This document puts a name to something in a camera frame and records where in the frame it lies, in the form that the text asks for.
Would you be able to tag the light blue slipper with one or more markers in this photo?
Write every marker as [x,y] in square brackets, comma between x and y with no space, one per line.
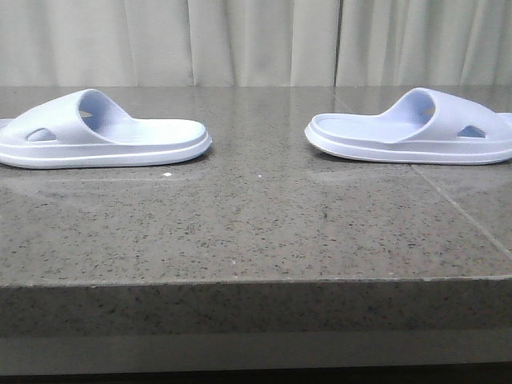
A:
[423,126]
[87,129]

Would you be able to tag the beige curtain backdrop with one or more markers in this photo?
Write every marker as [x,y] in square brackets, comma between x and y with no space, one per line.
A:
[255,43]

